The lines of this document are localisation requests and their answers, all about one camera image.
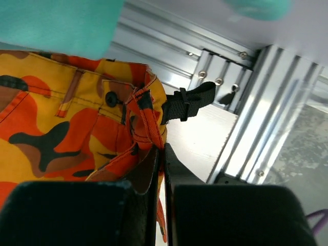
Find orange camouflage trousers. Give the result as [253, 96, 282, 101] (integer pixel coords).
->
[0, 50, 216, 243]

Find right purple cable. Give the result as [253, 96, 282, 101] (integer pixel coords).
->
[306, 209, 328, 239]

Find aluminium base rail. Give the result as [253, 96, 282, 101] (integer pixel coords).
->
[207, 45, 324, 185]

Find aluminium side rail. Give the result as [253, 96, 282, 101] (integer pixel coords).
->
[107, 1, 258, 114]

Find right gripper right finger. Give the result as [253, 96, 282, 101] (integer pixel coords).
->
[165, 144, 316, 245]

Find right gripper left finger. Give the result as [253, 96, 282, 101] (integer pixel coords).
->
[1, 147, 159, 245]

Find teal t-shirt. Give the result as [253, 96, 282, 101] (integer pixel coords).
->
[0, 0, 295, 61]

